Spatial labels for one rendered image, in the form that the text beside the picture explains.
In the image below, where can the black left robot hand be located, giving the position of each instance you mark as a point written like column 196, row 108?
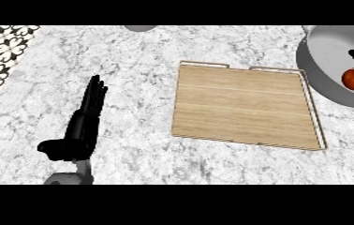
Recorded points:
column 83, row 122

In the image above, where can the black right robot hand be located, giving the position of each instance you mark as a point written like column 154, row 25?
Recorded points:
column 352, row 53

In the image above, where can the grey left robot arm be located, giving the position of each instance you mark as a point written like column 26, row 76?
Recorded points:
column 75, row 174

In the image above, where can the grey metal pot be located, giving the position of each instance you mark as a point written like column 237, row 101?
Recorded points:
column 325, row 63

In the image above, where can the red tomato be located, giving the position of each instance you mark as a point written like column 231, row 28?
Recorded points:
column 349, row 78

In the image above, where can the wooden tray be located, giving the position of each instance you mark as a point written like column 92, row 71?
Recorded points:
column 244, row 107

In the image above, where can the black white patterned tile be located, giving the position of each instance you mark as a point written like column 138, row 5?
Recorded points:
column 11, row 47

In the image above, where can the grey round object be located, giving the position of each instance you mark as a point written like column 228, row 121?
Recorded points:
column 140, row 28

